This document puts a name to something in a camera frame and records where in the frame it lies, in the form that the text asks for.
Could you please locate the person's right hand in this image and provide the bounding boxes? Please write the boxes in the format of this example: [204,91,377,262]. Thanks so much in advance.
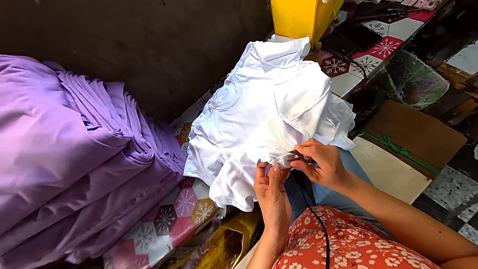
[290,138,353,191]

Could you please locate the person's left hand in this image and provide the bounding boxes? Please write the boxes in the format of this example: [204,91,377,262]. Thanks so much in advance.
[254,161,293,240]

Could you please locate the white T-shirt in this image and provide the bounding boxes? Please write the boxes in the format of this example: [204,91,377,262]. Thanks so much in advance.
[183,35,356,213]

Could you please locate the person's right forearm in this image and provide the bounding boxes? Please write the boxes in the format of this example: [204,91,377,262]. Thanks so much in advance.
[339,172,478,268]

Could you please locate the person's left forearm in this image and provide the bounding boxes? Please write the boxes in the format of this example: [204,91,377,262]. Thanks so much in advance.
[246,231,287,269]

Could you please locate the person's legs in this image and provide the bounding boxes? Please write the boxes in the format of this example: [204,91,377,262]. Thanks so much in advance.
[285,146,397,241]

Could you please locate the yellow plastic bag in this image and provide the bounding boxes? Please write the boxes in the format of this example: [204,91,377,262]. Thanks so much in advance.
[179,209,263,269]

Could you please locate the cream flat board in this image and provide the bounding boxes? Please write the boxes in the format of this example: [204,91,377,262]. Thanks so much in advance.
[349,136,432,205]

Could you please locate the person's body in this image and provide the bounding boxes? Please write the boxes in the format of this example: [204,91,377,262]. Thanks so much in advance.
[271,205,445,269]

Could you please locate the snowflake hexagon patterned tablecloth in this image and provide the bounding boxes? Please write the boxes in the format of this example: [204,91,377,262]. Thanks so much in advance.
[103,0,449,269]

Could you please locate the green ribbon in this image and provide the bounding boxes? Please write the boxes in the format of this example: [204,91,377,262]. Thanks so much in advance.
[359,130,442,175]

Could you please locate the brown cardboard box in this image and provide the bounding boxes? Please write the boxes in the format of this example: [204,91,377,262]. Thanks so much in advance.
[361,99,467,181]

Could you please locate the flat black case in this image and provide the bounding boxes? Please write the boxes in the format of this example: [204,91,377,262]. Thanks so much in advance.
[321,31,360,60]

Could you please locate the black smartphone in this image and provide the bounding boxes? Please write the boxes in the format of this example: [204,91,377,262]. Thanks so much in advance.
[338,24,382,52]

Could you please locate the translucent green plastic bag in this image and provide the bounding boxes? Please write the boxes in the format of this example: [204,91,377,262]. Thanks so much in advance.
[386,49,450,110]

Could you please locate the yellow container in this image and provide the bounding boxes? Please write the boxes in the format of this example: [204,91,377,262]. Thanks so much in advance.
[270,0,345,50]

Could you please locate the stack of purple fabric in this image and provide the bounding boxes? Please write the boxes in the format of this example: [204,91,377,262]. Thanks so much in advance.
[0,55,187,269]

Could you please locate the long black cord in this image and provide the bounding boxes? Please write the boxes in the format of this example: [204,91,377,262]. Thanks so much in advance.
[300,186,331,269]

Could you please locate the thin black cable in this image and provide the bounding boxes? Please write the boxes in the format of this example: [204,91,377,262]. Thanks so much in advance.
[342,56,368,90]

